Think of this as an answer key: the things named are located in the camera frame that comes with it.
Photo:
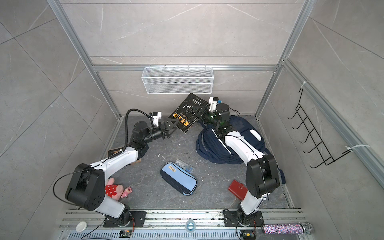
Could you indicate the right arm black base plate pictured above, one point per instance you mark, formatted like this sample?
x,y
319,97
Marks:
x,y
238,218

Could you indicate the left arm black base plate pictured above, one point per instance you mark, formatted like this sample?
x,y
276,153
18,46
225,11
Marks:
x,y
138,218

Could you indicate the black book gold lettering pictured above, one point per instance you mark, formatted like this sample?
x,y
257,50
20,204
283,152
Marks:
x,y
188,112

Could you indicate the clear plastic eraser box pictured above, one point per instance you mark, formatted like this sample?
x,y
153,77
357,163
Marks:
x,y
185,166

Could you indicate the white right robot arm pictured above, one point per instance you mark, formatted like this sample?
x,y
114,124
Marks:
x,y
254,199

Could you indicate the brown and black book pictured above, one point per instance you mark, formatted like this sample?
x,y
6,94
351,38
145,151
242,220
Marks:
x,y
115,151

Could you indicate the light blue pencil case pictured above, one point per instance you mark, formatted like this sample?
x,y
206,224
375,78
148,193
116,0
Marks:
x,y
179,179

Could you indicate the pink plush doll red dress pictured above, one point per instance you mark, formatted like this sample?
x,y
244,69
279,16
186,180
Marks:
x,y
116,192

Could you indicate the black wire hook rack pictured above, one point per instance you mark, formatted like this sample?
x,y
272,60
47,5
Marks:
x,y
313,136

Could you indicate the white round cap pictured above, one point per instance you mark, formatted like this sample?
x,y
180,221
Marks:
x,y
81,226

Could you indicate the clear tape roll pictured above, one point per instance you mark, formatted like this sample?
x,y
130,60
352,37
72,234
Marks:
x,y
190,226

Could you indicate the red wallet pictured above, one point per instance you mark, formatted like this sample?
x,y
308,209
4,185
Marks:
x,y
238,189

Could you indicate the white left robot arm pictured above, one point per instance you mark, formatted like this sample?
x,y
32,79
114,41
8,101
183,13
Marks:
x,y
87,185

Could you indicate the navy blue student backpack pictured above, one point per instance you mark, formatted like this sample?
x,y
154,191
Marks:
x,y
240,143

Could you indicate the white wire mesh basket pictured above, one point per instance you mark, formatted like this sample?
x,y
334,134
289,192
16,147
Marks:
x,y
178,80

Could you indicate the aluminium rail frame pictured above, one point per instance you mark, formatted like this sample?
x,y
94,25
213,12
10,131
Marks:
x,y
170,225

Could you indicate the glittery purple tube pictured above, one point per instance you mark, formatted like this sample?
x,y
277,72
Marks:
x,y
298,228

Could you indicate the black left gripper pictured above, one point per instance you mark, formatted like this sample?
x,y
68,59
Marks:
x,y
163,127

